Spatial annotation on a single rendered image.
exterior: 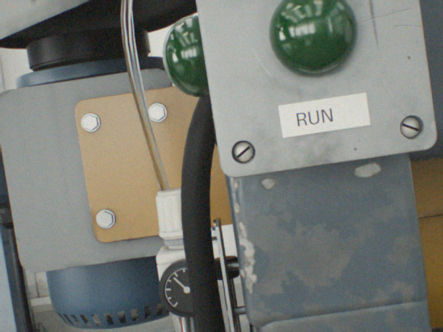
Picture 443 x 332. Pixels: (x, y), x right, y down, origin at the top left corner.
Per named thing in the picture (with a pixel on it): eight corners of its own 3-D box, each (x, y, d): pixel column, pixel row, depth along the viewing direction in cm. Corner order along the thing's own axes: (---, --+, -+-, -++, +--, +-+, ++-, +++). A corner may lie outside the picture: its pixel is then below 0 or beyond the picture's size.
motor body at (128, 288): (37, 345, 76) (-6, 75, 74) (70, 307, 91) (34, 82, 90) (202, 321, 75) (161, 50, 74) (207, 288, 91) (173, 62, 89)
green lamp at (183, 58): (165, 101, 29) (152, 15, 29) (172, 103, 32) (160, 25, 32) (237, 90, 29) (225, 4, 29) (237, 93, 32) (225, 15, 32)
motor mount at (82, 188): (17, 278, 71) (-13, 91, 70) (35, 265, 78) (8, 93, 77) (343, 230, 71) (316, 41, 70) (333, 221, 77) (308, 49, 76)
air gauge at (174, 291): (162, 322, 53) (153, 266, 53) (165, 315, 55) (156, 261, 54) (219, 314, 53) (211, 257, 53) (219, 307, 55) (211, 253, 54)
